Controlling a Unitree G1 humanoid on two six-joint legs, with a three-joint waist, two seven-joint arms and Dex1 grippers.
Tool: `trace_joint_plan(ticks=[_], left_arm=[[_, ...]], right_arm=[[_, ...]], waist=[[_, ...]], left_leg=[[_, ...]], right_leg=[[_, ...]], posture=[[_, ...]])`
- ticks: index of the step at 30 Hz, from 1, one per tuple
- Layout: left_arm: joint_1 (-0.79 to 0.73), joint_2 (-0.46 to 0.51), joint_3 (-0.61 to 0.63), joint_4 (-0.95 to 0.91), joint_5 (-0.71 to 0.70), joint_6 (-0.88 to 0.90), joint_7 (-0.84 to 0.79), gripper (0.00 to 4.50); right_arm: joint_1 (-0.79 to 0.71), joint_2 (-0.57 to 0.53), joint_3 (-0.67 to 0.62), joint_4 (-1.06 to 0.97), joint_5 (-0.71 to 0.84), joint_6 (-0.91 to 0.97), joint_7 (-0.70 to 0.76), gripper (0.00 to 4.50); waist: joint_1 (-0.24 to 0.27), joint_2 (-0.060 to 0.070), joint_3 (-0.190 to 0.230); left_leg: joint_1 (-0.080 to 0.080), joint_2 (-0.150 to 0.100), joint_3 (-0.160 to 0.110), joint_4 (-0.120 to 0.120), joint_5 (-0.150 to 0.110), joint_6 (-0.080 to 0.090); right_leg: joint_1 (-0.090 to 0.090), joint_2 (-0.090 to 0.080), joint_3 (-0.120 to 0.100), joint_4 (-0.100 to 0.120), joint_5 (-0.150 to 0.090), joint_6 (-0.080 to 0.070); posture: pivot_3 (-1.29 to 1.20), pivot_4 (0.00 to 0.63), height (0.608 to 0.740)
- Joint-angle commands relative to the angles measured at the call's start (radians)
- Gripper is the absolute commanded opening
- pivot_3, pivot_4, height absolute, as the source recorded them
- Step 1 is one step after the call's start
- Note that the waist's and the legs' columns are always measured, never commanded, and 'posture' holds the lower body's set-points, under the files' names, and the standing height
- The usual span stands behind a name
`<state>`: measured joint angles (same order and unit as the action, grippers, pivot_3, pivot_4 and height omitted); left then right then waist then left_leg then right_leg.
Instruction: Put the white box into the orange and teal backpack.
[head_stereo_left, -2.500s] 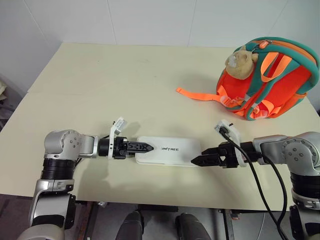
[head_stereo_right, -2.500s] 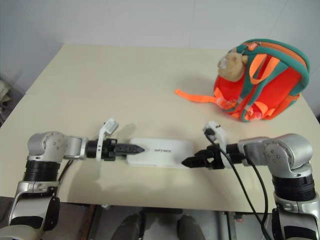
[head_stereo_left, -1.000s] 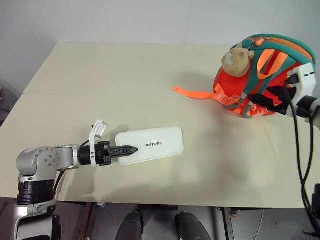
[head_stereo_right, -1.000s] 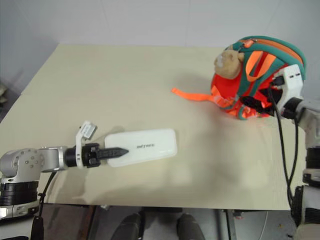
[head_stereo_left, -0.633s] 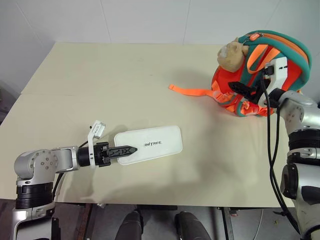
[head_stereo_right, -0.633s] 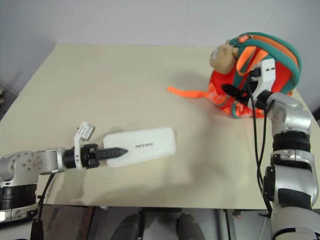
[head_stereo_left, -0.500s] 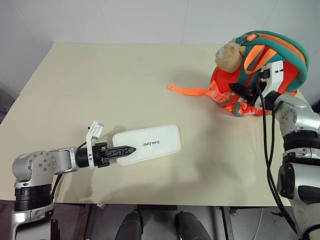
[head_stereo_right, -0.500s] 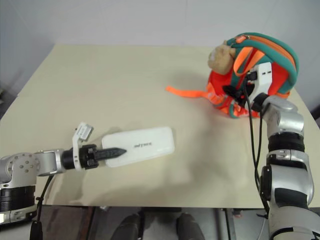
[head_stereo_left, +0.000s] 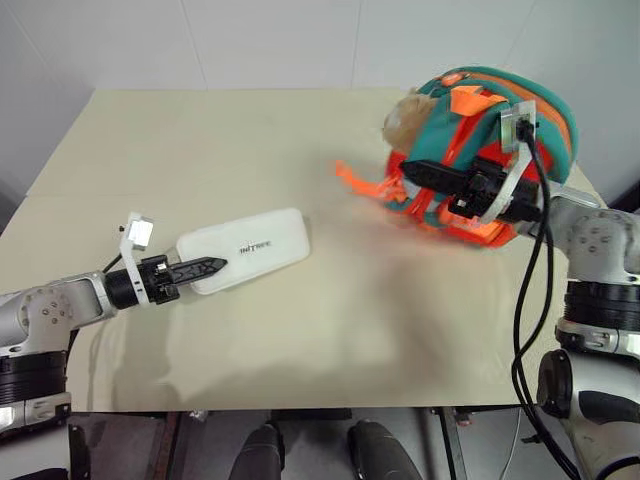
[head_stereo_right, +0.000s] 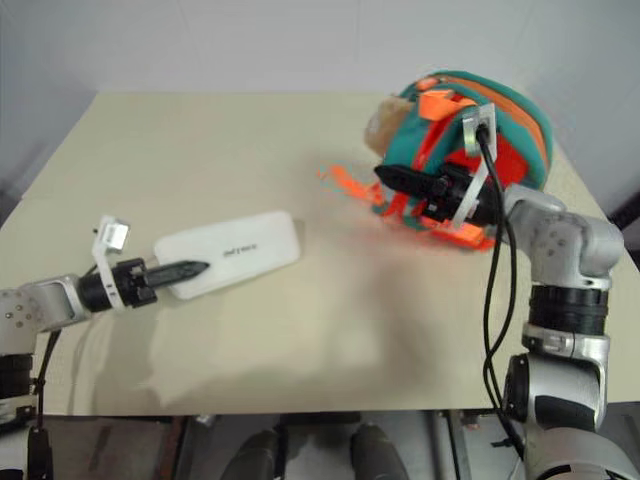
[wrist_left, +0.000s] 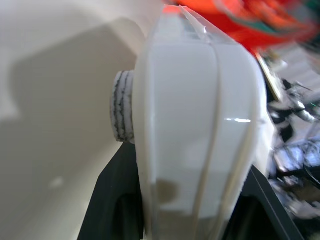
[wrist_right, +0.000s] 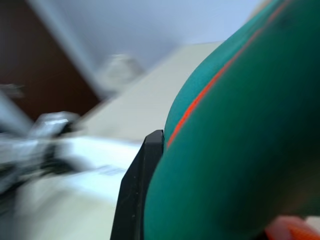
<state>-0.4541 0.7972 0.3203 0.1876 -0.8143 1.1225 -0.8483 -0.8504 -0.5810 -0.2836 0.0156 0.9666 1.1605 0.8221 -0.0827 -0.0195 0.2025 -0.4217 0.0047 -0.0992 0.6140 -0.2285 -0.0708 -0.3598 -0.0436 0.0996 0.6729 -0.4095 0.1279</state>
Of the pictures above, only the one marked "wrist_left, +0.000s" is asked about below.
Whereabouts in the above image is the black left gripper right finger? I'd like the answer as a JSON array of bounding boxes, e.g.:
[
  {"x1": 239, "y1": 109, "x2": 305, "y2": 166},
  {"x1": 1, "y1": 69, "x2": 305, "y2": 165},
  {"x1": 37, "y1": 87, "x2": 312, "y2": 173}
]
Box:
[{"x1": 226, "y1": 165, "x2": 305, "y2": 240}]

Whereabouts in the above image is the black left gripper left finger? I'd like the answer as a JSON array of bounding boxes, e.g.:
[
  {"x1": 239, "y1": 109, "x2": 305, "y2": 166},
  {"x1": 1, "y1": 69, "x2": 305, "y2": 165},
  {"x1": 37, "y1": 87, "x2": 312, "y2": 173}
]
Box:
[{"x1": 77, "y1": 70, "x2": 145, "y2": 240}]

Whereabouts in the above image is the white box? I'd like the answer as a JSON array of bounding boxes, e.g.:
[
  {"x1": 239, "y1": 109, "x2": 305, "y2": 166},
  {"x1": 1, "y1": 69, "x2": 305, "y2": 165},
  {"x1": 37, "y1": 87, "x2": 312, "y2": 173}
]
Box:
[{"x1": 134, "y1": 5, "x2": 275, "y2": 240}]

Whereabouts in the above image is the red orange packet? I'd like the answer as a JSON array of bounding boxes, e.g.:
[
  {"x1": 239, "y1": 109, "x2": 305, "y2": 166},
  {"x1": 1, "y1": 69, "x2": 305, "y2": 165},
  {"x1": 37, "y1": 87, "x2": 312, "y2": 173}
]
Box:
[{"x1": 161, "y1": 0, "x2": 316, "y2": 51}]

